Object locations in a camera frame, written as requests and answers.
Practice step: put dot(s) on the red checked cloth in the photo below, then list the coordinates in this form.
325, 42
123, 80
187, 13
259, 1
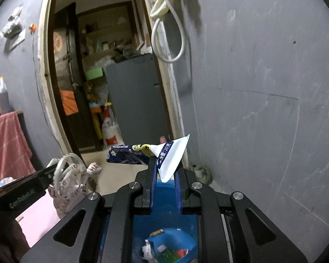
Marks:
8, 145

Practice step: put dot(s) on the white red-print bag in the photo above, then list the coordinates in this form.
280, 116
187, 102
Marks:
68, 186

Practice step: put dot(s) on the black wok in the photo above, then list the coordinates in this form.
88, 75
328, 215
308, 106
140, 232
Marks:
126, 54

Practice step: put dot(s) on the person's left forearm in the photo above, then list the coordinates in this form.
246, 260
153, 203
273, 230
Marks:
2, 238

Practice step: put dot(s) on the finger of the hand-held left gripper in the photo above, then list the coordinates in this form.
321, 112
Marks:
48, 178

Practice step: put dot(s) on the blue plastic basin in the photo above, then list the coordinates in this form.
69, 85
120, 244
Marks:
164, 219

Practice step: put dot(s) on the wooden storage shelf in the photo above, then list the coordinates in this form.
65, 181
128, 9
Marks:
109, 33

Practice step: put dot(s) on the white wall socket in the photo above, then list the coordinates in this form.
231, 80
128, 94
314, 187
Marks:
15, 39

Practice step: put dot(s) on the white red sack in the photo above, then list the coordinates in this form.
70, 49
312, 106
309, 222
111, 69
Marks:
112, 131

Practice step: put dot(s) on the orange paper sheet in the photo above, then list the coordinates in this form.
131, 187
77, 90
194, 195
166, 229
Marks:
69, 102

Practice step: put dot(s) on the white plastic wrapper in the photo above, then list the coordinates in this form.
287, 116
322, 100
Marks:
147, 252

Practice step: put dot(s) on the yellow blue plastic toy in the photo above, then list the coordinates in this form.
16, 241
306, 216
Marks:
97, 115

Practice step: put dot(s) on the dark wooden door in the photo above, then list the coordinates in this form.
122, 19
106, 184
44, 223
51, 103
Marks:
79, 126

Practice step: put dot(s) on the blue white snack packet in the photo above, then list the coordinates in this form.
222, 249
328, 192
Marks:
170, 159

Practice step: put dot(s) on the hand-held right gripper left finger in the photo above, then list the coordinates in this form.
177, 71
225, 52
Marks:
153, 189

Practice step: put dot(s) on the pink floral tablecloth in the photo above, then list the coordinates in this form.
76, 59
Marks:
35, 219

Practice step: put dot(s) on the green cardboard box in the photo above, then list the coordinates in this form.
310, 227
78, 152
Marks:
95, 74

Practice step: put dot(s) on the wooden door frame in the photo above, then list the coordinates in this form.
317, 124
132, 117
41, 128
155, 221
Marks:
46, 87

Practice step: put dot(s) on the hanging clear plastic bag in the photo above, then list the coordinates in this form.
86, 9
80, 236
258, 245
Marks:
13, 23

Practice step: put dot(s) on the pink plastic bottle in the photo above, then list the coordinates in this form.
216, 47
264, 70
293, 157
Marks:
162, 139

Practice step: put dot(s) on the orange wall hook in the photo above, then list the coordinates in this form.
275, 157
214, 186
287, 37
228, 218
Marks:
33, 28

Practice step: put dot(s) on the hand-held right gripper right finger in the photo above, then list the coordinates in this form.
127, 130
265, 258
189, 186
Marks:
178, 194

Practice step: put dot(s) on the grey metal cabinet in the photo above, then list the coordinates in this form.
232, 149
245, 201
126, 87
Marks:
137, 98

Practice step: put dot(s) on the grey floor drain fitting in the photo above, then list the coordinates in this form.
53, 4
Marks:
203, 173

